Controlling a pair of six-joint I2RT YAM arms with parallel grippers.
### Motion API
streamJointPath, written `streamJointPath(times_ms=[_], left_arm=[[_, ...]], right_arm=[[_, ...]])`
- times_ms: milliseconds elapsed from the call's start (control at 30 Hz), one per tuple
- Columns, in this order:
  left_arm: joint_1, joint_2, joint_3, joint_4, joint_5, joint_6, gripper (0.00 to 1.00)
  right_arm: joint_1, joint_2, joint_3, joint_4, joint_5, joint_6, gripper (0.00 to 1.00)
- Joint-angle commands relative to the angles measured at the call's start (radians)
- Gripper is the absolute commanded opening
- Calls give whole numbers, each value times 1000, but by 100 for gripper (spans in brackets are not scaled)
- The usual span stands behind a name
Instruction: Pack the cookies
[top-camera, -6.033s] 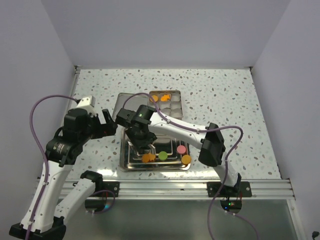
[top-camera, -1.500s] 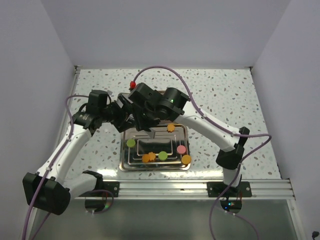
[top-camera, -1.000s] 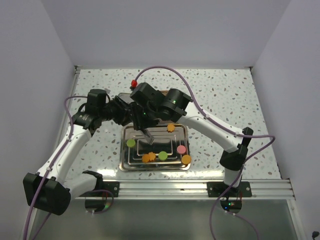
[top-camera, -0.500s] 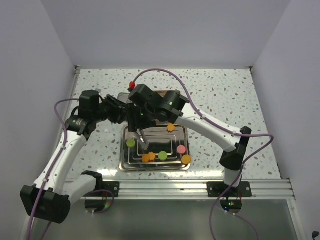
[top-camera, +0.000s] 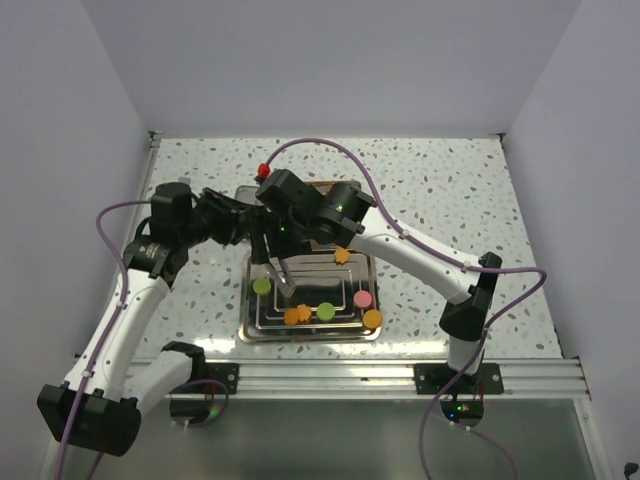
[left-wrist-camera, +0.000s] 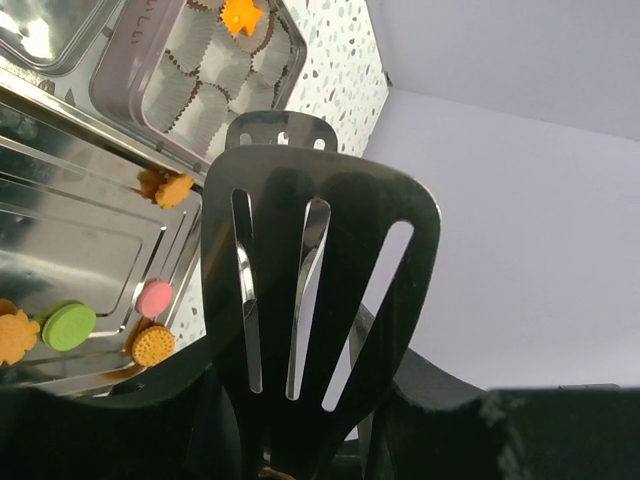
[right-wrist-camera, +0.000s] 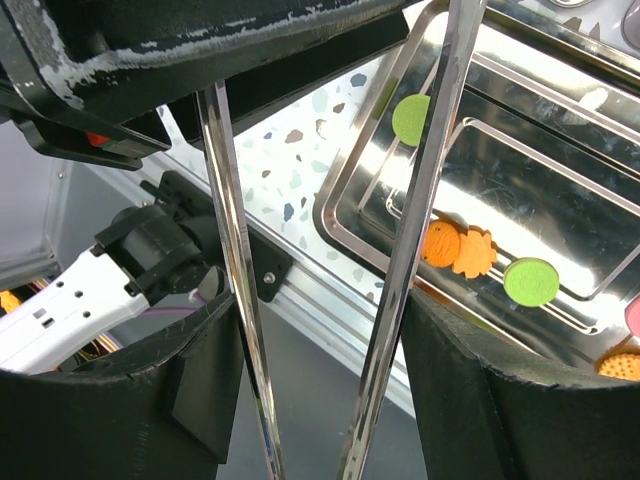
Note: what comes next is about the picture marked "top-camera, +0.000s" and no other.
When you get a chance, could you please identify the cookie tin with paper cups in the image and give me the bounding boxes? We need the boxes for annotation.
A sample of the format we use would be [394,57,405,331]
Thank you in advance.
[308,181,334,194]

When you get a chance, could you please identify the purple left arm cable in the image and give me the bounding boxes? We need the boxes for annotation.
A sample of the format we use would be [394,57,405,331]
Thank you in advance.
[47,199,154,480]

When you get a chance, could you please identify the orange flower cookie bottom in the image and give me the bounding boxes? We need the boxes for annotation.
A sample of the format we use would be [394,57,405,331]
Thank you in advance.
[296,304,313,325]

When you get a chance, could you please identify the orange round biscuit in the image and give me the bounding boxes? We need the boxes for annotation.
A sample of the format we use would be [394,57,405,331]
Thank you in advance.
[362,309,383,330]
[283,308,300,326]

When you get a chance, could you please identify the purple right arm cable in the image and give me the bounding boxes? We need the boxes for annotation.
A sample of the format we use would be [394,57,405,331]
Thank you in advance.
[262,137,547,480]

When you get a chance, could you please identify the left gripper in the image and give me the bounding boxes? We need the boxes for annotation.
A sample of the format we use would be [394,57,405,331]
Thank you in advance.
[179,187,254,248]

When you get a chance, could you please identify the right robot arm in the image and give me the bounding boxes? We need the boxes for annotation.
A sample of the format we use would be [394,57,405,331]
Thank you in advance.
[256,169,502,393]

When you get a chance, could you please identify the orange round biscuit bottom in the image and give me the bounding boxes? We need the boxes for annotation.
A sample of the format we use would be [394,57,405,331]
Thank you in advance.
[283,308,300,326]

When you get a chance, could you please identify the silver tin lid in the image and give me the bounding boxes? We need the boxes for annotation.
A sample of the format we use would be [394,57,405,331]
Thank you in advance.
[234,185,261,205]

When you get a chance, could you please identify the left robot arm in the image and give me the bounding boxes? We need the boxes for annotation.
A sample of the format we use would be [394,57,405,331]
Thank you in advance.
[37,182,250,456]

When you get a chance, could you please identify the green round cookie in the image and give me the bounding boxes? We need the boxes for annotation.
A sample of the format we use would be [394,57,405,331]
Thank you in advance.
[316,302,336,322]
[252,277,272,296]

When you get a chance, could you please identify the black mounting bracket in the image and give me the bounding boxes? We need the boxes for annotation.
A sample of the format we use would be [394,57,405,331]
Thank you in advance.
[413,362,505,395]
[200,362,240,398]

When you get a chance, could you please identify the metal tongs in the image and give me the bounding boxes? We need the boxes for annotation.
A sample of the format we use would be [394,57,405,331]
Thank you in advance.
[264,259,296,298]

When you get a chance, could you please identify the aluminium front rail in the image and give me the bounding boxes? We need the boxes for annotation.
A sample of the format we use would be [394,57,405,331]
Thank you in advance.
[64,357,591,401]

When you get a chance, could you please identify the pink round cookie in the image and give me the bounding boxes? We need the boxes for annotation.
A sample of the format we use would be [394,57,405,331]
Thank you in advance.
[353,290,373,309]

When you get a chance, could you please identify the steel serving tray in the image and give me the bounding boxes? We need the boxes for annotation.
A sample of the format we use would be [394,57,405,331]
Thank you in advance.
[240,249,379,343]

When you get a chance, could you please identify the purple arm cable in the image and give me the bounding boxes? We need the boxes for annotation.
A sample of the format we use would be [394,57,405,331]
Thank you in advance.
[262,137,547,480]
[47,199,154,480]

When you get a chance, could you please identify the orange flower cookie top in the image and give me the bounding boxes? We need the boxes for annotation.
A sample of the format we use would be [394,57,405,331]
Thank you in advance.
[334,247,350,265]

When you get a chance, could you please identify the orange flower cookie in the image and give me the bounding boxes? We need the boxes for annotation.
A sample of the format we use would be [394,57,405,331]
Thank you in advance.
[334,247,350,265]
[296,304,313,325]

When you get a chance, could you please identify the right black mounting bracket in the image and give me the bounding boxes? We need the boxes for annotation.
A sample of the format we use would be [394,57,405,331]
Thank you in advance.
[413,362,505,395]

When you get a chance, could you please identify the left black mounting bracket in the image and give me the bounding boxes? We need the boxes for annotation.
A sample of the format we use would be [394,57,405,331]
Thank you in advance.
[200,362,240,398]

